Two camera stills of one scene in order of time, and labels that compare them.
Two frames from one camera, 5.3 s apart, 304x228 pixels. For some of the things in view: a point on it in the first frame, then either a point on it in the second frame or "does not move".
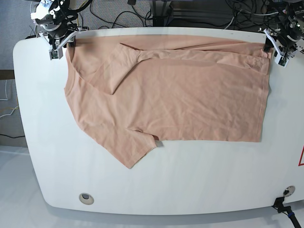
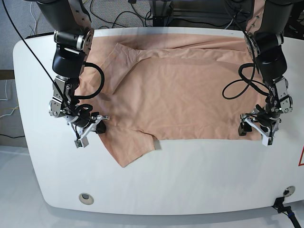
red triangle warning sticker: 301,162 does not move
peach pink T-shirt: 128,89 does not move
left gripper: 55,43 to 83,121
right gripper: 280,48 to 266,118
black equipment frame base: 162,13 does not move
